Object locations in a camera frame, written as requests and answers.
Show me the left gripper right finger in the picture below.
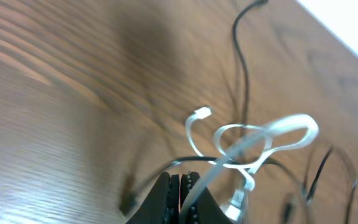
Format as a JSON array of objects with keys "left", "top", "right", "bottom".
[{"left": 178, "top": 172, "right": 232, "bottom": 224}]

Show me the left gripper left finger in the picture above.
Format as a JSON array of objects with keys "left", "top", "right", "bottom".
[{"left": 126, "top": 172, "right": 179, "bottom": 224}]

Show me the black USB cable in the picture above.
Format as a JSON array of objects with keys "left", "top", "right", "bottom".
[{"left": 118, "top": 0, "right": 358, "bottom": 224}]

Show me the white USB cable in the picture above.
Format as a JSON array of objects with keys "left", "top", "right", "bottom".
[{"left": 178, "top": 105, "right": 320, "bottom": 224}]

